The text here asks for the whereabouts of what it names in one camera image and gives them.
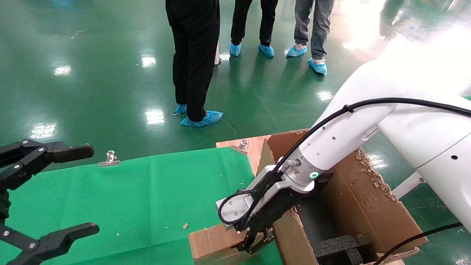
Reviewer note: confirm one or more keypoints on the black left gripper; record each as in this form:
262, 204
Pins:
3, 206

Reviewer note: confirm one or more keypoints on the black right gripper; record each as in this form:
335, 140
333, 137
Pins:
274, 213

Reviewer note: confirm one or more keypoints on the small brown cardboard box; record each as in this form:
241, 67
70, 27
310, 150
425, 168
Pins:
213, 243

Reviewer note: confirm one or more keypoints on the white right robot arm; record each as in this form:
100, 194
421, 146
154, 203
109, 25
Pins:
423, 140

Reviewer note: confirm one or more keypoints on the large open brown carton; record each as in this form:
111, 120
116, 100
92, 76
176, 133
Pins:
360, 209

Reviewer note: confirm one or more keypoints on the silver binder clip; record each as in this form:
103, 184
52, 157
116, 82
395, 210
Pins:
109, 160
241, 146

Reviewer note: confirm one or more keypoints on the green table cloth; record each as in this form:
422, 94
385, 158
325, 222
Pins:
147, 198

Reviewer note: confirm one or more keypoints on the black foam insert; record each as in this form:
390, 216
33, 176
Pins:
338, 244

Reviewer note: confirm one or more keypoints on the blue shoe cover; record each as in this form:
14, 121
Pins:
235, 49
179, 109
206, 118
296, 50
318, 67
266, 50

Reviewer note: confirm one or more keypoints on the white metal tube strut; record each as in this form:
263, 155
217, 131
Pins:
408, 186

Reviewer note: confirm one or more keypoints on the person in black trousers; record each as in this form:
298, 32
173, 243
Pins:
241, 18
195, 55

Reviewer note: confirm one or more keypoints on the person in grey jeans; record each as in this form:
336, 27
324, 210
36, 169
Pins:
320, 25

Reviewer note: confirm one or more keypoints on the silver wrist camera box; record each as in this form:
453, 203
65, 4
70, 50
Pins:
235, 208

